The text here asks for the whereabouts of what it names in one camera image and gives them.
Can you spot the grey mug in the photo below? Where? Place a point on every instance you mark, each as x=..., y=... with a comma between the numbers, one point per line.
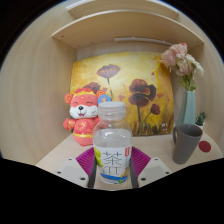
x=186, y=143

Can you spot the clear plastic drink bottle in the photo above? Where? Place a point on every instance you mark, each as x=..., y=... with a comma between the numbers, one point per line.
x=112, y=146

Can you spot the light wooden shelf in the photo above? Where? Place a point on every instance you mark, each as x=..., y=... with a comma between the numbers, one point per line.
x=126, y=28

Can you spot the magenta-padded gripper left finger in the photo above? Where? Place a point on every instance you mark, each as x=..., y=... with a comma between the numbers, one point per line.
x=74, y=171

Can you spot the flat round red coaster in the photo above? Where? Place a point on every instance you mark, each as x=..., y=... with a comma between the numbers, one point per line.
x=205, y=146

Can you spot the pink and white flower bouquet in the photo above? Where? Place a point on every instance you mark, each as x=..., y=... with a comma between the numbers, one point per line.
x=181, y=61

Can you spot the yellow poppy flower painting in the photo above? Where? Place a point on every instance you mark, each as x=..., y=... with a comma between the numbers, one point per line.
x=133, y=73

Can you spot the small potted green plant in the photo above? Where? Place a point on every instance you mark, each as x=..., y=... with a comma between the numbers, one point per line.
x=200, y=119

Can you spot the teal faceted vase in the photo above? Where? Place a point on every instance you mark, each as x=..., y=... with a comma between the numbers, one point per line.
x=187, y=110

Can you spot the red plush mouse toy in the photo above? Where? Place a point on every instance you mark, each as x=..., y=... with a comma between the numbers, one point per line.
x=83, y=113

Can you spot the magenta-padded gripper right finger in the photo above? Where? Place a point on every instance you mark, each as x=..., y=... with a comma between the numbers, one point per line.
x=154, y=170

